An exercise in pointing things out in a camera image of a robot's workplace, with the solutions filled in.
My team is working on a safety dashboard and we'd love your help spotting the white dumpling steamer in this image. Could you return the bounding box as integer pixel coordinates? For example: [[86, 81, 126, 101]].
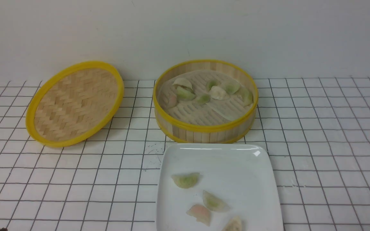
[[209, 85, 229, 100]]

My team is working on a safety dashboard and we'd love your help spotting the green dumpling steamer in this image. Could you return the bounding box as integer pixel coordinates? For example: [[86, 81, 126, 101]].
[[206, 80, 218, 92], [176, 85, 196, 101], [222, 81, 241, 95]]

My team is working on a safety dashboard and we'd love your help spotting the green dumpling on plate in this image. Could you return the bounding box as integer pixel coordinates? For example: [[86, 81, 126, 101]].
[[171, 173, 201, 189]]

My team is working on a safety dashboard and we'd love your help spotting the white square plate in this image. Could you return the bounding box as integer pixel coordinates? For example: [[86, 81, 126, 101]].
[[155, 143, 284, 231]]

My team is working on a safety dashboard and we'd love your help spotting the green dumpling plate centre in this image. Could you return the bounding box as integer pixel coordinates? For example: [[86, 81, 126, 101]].
[[203, 190, 230, 212]]

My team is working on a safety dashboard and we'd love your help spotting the pink dumpling on plate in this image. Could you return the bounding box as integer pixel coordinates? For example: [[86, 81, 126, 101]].
[[186, 204, 211, 227]]

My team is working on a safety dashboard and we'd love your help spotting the beige dumpling plate bottom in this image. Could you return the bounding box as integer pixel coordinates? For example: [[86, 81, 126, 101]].
[[222, 216, 243, 231]]

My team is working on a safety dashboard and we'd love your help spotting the yellow-rimmed bamboo steamer basket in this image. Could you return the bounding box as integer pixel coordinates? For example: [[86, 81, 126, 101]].
[[153, 60, 258, 143]]

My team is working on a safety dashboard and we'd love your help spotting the pink dumpling in steamer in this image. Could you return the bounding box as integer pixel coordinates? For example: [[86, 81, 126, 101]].
[[166, 94, 178, 109]]

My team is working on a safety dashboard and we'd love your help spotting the small green dumpling centre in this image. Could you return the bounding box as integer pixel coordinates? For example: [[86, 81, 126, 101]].
[[196, 94, 211, 105]]

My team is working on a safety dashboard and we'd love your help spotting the white mesh steamer liner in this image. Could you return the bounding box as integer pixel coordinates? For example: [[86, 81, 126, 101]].
[[157, 70, 254, 126]]

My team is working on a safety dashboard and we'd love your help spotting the white dumpling in steamer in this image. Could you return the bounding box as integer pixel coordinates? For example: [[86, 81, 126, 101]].
[[173, 77, 193, 90]]

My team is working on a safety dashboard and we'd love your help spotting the green dumpling top steamer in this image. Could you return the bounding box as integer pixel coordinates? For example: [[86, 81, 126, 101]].
[[206, 80, 218, 92]]

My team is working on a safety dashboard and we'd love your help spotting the green dumpling steamer edge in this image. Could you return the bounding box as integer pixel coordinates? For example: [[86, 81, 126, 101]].
[[241, 88, 253, 107]]

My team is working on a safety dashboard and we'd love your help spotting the yellow-rimmed bamboo steamer lid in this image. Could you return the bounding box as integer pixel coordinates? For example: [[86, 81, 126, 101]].
[[25, 61, 124, 148]]

